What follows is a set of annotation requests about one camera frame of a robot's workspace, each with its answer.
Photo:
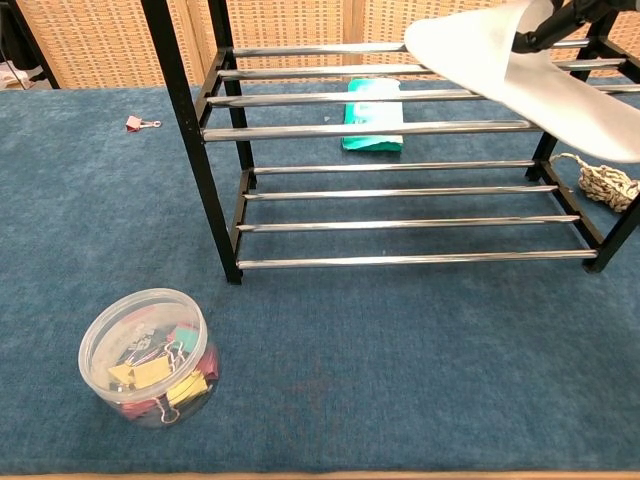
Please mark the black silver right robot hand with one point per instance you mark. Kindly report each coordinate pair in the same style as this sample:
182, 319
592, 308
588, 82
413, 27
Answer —
560, 22

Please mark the white slipper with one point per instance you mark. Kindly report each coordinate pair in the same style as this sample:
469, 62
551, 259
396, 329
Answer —
465, 45

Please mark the black chrome shoe rack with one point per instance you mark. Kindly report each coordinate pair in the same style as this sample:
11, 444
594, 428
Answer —
350, 133

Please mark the teal wet wipes pack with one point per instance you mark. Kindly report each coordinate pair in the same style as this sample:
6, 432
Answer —
372, 112

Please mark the blue carpet table mat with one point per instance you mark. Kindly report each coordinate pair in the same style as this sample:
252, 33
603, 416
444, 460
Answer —
400, 350

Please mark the pink binder clip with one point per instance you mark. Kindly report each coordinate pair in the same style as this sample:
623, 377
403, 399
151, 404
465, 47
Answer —
133, 124

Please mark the woven bamboo folding screen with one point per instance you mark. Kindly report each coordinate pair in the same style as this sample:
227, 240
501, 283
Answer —
100, 45

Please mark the black tripod leg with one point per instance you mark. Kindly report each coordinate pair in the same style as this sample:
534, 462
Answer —
35, 50

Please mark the clear jar of binder clips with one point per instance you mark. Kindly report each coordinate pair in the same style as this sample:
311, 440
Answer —
145, 350

